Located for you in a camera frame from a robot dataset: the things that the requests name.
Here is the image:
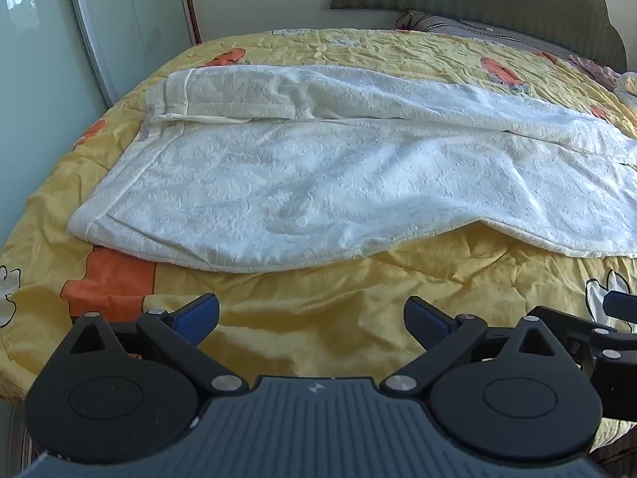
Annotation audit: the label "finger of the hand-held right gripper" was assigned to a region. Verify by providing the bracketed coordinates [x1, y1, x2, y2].
[601, 290, 637, 322]
[526, 306, 637, 365]

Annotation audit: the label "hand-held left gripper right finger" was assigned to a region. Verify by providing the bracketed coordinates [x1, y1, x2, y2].
[380, 295, 574, 400]

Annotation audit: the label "cream printed cloth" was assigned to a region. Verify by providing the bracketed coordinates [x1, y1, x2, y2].
[613, 72, 637, 98]

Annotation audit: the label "glass sliding wardrobe door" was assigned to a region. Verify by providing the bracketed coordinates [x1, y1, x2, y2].
[0, 0, 200, 240]

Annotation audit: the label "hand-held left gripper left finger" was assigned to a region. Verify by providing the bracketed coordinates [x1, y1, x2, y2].
[61, 293, 250, 400]

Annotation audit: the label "brown wooden wardrobe trim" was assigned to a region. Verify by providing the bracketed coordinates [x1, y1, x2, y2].
[178, 0, 203, 45]

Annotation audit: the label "white textured pants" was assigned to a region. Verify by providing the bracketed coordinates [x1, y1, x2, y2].
[67, 64, 637, 274]

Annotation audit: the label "grey printed pillow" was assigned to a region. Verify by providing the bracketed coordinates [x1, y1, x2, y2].
[395, 9, 578, 55]

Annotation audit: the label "yellow carrot print blanket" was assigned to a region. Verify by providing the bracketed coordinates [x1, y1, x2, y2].
[0, 27, 637, 459]

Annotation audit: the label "pink cloth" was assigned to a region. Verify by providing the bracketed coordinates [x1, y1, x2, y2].
[571, 54, 619, 86]

